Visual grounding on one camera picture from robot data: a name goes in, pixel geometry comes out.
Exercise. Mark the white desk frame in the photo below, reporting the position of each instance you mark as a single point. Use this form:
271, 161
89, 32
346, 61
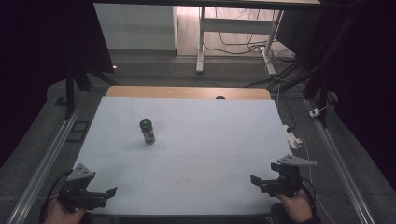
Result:
236, 26

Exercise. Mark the white power strip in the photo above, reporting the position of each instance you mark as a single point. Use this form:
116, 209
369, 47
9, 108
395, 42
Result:
292, 137

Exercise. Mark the black metal stand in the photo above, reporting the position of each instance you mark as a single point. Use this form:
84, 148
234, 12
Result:
73, 84
320, 84

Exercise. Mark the white cabinet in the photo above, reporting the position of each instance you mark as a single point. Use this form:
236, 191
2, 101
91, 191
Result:
137, 28

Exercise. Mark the black floor socket frame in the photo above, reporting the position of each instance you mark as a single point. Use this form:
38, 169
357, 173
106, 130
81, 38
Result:
77, 131

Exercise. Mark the small white adapter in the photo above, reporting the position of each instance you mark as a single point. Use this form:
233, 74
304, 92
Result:
314, 112

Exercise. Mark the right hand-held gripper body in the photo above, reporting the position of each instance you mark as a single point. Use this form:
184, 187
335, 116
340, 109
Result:
285, 182

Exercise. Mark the person's left hand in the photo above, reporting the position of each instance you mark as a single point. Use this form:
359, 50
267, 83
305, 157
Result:
59, 214

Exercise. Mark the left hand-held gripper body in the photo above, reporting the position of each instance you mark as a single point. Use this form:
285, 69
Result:
81, 190

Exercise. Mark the aluminium floor rail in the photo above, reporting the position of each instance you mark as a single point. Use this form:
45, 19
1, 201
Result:
339, 165
40, 169

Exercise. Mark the white table sheet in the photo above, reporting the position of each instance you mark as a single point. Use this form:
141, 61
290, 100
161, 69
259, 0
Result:
193, 149

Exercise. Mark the dark green spice jar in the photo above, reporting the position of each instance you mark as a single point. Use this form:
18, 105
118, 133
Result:
147, 132

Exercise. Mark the person's right hand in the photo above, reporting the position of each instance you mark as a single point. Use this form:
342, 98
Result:
294, 207

